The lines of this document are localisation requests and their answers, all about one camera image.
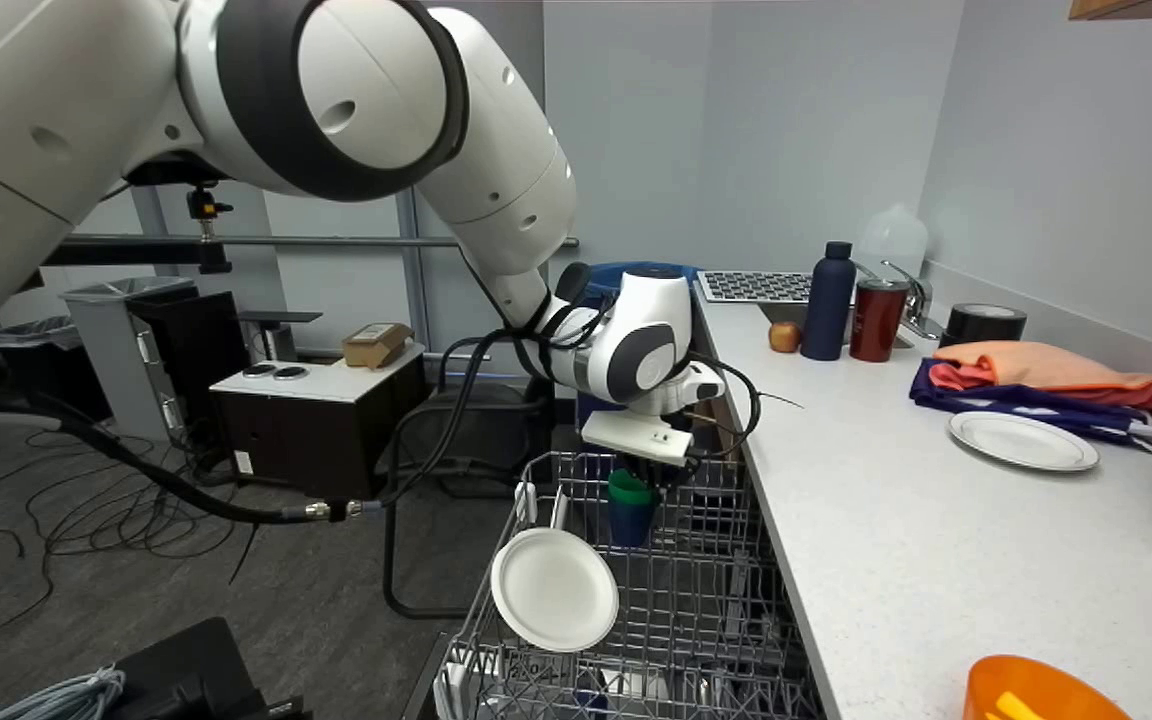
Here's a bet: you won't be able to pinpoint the translucent plastic jug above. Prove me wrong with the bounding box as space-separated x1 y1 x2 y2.
863 198 938 289

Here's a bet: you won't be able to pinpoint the grey wire dishwasher rack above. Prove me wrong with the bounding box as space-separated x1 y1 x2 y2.
430 448 828 720

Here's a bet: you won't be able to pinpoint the dark blue plastic cup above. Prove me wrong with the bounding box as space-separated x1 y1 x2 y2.
604 498 661 550

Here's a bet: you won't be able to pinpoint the black floor cables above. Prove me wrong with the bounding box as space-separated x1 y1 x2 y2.
0 435 260 646

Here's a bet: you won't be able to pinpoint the white plate with silver rim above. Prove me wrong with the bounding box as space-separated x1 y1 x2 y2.
943 407 1105 480

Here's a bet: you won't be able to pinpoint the navy blue water bottle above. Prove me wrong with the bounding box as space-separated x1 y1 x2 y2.
796 238 862 364

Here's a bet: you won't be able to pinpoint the black office chair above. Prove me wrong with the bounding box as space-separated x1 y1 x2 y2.
376 331 582 625

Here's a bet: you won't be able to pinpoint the orange bowl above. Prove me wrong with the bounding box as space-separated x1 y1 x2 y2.
962 652 1138 720

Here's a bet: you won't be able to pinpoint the blue recycling bin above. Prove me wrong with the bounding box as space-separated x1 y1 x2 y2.
553 254 711 459

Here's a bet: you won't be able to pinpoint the orange cloth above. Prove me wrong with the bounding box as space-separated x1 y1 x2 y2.
928 337 1152 425

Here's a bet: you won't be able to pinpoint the black trash bin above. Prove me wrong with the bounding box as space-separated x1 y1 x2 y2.
0 331 115 432

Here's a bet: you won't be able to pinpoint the dark red tumbler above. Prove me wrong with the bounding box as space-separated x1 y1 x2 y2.
848 274 914 364

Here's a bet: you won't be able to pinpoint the grey horizontal rail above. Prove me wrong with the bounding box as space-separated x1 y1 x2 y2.
53 230 585 262

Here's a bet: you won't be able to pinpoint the black robot cable hose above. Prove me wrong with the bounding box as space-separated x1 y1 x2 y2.
0 290 770 527

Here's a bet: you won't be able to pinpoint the black equipment base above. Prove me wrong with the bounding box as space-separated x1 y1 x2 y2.
108 610 312 720

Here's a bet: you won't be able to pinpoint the navy blue cloth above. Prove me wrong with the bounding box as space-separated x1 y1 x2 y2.
907 356 1152 448

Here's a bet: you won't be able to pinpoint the white round plate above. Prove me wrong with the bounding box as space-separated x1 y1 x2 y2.
490 521 625 661

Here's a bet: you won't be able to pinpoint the green plastic cup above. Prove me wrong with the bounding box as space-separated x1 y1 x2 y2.
604 462 668 517

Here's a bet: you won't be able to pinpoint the small cardboard box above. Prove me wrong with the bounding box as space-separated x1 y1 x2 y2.
341 321 419 370

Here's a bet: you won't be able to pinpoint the black computer tower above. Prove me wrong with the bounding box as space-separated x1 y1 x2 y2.
120 281 258 448

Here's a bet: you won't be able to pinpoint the wooden wall cabinet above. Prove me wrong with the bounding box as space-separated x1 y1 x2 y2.
1070 0 1152 22

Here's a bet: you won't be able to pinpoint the black round tin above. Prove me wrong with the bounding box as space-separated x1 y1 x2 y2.
938 298 1034 350

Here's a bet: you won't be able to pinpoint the chrome sink faucet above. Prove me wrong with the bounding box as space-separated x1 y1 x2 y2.
883 261 949 345

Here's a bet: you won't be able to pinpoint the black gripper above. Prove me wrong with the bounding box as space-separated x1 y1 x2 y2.
671 375 733 462

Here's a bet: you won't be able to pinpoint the black stand crossbar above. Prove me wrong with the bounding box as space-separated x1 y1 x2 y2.
120 152 231 192

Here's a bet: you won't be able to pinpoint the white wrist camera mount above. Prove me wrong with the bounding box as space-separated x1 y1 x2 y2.
582 402 702 473

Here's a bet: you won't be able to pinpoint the low black cabinet white top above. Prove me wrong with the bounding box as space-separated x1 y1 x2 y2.
201 346 435 505

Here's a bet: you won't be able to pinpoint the grey sink grid mat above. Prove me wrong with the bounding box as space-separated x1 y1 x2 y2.
694 268 817 309

